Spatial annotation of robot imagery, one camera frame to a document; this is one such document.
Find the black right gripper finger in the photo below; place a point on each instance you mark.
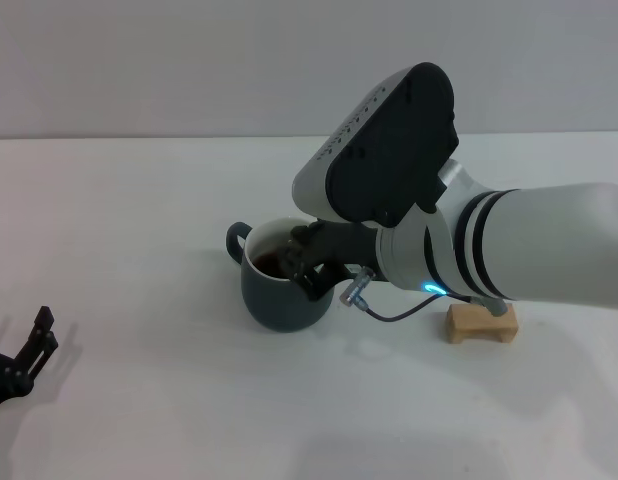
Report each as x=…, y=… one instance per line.
x=306, y=235
x=316, y=282

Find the plain notched wooden block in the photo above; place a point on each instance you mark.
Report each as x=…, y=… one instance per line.
x=481, y=325

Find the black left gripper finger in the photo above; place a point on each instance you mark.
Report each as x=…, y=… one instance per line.
x=36, y=345

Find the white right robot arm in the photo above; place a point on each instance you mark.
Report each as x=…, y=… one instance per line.
x=539, y=255

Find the white black wrist camera box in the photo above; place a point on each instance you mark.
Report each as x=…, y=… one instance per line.
x=389, y=165

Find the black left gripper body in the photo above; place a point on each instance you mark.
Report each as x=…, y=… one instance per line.
x=4, y=382

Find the grey ceramic coffee cup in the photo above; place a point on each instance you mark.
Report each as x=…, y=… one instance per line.
x=284, y=305

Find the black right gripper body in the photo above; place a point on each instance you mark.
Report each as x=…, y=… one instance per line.
x=349, y=245

